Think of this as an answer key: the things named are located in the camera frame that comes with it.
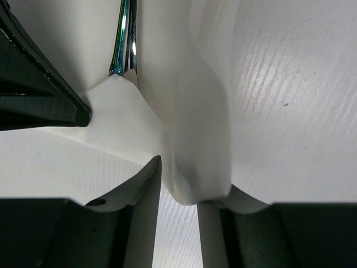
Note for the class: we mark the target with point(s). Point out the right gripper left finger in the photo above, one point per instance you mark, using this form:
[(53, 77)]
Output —
[(116, 229)]

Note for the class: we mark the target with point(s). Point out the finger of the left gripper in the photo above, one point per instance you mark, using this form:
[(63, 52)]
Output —
[(33, 93)]

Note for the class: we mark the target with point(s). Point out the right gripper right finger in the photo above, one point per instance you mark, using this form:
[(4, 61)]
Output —
[(292, 235)]

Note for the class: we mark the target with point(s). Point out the iridescent gold spoon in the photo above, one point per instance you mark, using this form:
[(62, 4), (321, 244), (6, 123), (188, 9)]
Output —
[(116, 65)]

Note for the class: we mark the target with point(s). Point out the silver fork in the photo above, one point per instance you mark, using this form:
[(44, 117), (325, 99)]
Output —
[(131, 68)]

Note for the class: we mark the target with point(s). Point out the white paper napkin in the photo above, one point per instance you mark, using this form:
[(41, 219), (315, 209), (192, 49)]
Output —
[(174, 105)]

